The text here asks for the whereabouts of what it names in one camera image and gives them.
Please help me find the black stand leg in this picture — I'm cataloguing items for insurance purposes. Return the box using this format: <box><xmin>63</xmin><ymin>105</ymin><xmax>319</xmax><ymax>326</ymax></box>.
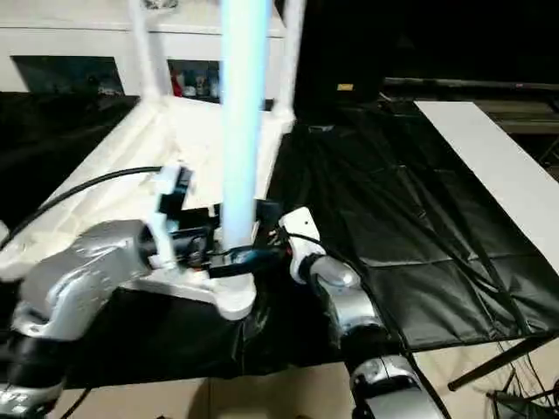
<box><xmin>447</xmin><ymin>330</ymin><xmax>559</xmax><ymax>392</ymax></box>

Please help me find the white cabinet with glass doors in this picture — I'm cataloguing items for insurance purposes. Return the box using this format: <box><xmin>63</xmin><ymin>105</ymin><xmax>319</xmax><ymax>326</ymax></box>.
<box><xmin>0</xmin><ymin>0</ymin><xmax>289</xmax><ymax>99</ymax></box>

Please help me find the black work mat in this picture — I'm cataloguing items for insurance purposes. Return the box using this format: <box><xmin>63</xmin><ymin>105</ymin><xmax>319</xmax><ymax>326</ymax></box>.
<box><xmin>0</xmin><ymin>87</ymin><xmax>559</xmax><ymax>389</ymax></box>

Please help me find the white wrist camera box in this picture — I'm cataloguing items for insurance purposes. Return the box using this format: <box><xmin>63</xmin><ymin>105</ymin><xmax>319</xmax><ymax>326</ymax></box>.
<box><xmin>144</xmin><ymin>164</ymin><xmax>195</xmax><ymax>263</ymax></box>
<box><xmin>278</xmin><ymin>206</ymin><xmax>326</xmax><ymax>285</ymax></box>

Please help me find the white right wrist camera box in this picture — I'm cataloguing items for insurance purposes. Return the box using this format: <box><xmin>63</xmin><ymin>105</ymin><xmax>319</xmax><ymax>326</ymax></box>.
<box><xmin>278</xmin><ymin>206</ymin><xmax>326</xmax><ymax>285</ymax></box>

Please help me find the white plastic table leg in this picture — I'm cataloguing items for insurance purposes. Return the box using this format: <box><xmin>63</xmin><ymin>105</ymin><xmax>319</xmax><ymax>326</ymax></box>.
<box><xmin>127</xmin><ymin>0</ymin><xmax>162</xmax><ymax>101</ymax></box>
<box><xmin>214</xmin><ymin>0</ymin><xmax>273</xmax><ymax>263</ymax></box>
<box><xmin>275</xmin><ymin>0</ymin><xmax>307</xmax><ymax>119</ymax></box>

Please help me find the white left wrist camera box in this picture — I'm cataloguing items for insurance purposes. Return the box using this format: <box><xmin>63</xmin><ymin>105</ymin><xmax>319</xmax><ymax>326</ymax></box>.
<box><xmin>144</xmin><ymin>164</ymin><xmax>195</xmax><ymax>263</ymax></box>

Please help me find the white plastic table top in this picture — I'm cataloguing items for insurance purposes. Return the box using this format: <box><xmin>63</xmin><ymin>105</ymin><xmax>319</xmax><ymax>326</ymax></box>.
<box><xmin>0</xmin><ymin>94</ymin><xmax>293</xmax><ymax>320</ymax></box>

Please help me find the thin black cable bundle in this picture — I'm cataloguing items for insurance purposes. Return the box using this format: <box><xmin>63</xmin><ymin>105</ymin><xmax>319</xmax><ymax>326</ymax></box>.
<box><xmin>489</xmin><ymin>340</ymin><xmax>559</xmax><ymax>419</ymax></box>

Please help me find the white side table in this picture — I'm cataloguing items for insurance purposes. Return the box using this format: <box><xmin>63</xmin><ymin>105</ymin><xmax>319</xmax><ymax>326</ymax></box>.
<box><xmin>412</xmin><ymin>100</ymin><xmax>559</xmax><ymax>245</ymax></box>

